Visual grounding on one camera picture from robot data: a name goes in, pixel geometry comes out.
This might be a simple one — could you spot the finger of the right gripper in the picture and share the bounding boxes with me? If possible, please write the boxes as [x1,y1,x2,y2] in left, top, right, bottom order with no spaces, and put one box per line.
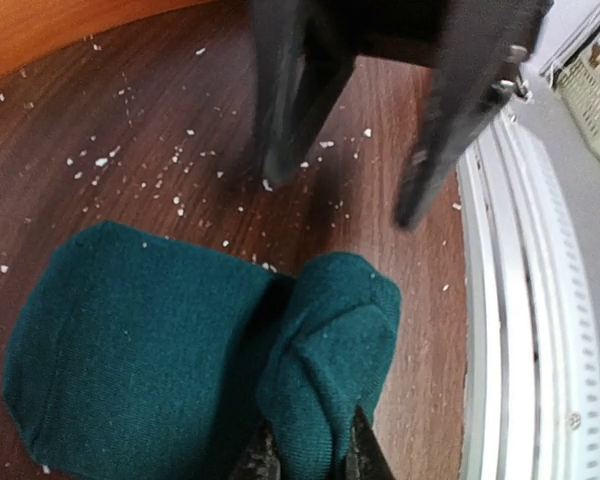
[249,1,355,188]
[394,1,552,230]

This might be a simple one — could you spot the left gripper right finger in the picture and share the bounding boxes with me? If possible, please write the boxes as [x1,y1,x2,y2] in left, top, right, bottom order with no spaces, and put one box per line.
[342,407,395,480]

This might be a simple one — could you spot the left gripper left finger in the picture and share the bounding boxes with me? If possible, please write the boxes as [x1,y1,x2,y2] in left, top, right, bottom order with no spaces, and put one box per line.
[229,424,280,480]

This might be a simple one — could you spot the dark green patterned sock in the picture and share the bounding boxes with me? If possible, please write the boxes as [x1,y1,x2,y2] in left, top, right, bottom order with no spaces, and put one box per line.
[2,222,401,479]

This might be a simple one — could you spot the beige perforated plastic crate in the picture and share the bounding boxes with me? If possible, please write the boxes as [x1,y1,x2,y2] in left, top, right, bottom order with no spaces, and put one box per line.
[557,36,600,162]

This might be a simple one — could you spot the orange wooden divided tray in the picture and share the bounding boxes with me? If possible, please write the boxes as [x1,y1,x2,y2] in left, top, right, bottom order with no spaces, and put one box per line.
[0,0,203,78]

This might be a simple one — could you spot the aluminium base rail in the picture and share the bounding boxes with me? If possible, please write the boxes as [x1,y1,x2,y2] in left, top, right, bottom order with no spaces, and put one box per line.
[457,110,600,479]

